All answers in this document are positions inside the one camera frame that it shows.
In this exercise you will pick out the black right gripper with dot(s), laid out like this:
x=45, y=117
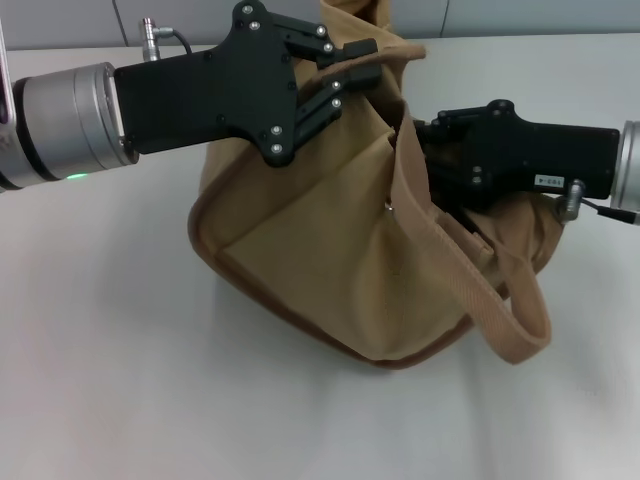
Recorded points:
x=540, y=155

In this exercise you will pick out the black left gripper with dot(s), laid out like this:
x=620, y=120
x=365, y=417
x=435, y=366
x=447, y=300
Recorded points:
x=210, y=95

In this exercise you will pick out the khaki canvas food bag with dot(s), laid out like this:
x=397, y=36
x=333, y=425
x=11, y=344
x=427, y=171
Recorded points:
x=310, y=260

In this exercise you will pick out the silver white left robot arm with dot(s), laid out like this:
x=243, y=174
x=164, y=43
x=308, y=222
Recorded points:
x=60, y=120

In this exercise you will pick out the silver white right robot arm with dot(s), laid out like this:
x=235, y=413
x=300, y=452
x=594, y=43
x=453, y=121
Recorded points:
x=627, y=165

